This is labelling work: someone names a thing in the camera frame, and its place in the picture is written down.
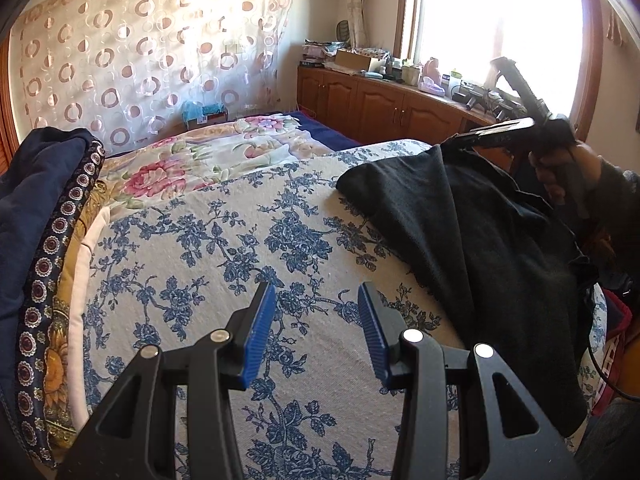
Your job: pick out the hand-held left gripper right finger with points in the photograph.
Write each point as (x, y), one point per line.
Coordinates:
(372, 335)

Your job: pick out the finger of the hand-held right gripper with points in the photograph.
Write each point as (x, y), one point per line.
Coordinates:
(492, 135)

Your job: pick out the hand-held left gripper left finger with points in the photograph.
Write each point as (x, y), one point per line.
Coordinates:
(257, 340)

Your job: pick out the black garment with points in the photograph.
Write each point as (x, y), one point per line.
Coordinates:
(475, 240)

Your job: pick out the person's right hand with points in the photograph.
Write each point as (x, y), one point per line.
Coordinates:
(590, 165)

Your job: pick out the blue floral bedsheet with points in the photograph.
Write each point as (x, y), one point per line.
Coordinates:
(200, 260)

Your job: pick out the wooden cabinet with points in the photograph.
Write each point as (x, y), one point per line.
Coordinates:
(380, 105)

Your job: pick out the window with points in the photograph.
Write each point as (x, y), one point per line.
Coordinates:
(500, 15)

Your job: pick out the cardboard box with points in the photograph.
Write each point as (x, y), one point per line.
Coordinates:
(356, 61)

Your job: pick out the navy blanket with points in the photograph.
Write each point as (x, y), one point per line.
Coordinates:
(327, 135)

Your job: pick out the pale pink blanket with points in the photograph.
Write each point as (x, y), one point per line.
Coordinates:
(82, 280)

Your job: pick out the pink floral quilt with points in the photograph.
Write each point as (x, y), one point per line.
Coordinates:
(200, 160)

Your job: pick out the stack of papers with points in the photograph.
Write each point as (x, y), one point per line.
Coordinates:
(316, 55)

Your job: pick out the red cloth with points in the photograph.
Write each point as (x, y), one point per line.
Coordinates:
(620, 330)

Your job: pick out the navy patterned quilt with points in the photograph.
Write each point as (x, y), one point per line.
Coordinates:
(35, 200)

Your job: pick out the person's grey pants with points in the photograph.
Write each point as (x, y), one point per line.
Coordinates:
(612, 450)

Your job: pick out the sheer curtain with circles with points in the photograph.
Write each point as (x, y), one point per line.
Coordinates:
(150, 35)

